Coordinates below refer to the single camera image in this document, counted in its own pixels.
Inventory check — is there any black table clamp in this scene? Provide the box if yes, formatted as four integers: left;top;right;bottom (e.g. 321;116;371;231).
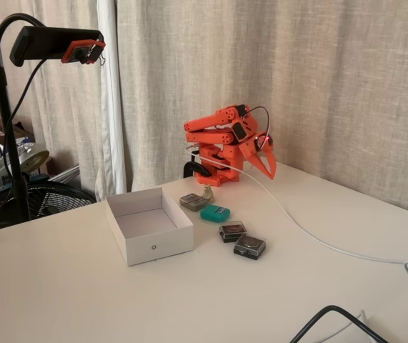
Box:
183;161;212;179

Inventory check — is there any grey translucent box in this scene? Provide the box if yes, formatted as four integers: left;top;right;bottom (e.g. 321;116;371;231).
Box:
179;192;208;212

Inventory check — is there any green cube box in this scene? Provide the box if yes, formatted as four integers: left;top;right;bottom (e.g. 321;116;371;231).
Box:
199;204;232;222

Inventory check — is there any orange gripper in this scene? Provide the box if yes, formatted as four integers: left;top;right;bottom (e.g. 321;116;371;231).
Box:
239;131;278;180

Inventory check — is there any wide beige linen curtain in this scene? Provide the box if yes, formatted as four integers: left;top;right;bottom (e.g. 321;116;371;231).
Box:
116;0;408;217

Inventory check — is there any black clear-lid case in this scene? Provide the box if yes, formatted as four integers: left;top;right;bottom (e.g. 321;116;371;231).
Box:
233;233;267;262
218;220;248;244

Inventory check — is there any thin black camera cable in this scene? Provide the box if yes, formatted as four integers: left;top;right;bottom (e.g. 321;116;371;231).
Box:
0;59;47;241

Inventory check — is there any red webcam mount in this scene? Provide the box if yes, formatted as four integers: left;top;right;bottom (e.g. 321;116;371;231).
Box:
61;40;106;66

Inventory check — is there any black holder bar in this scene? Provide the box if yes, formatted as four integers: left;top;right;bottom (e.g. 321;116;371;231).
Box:
9;26;104;67

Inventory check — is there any black floor fan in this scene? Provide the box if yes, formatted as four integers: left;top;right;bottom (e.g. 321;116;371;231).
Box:
0;180;97;232

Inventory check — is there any thin robot wire loop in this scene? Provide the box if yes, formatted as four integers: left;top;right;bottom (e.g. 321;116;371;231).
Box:
241;106;273;151

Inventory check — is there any white cardboard bin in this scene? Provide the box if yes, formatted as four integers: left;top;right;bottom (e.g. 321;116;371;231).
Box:
104;187;194;267

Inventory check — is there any long white cable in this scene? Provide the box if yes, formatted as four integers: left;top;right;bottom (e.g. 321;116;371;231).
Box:
184;144;408;265

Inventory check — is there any camera on black stand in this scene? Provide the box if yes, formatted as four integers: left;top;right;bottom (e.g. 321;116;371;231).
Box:
0;0;133;203

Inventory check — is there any black gooseneck stand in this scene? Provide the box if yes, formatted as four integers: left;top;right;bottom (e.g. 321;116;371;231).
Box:
0;13;47;221

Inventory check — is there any silver lamp head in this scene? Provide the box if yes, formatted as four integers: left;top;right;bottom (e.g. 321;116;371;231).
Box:
17;141;51;172

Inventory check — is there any thick black cable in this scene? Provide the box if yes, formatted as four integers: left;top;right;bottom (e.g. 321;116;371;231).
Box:
289;304;390;343

